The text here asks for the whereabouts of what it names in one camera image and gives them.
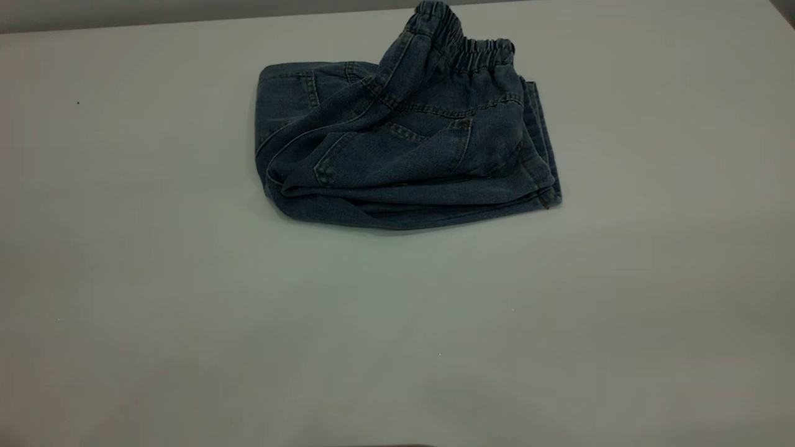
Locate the blue denim kids jeans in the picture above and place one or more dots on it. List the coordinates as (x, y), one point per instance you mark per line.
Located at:
(410, 149)

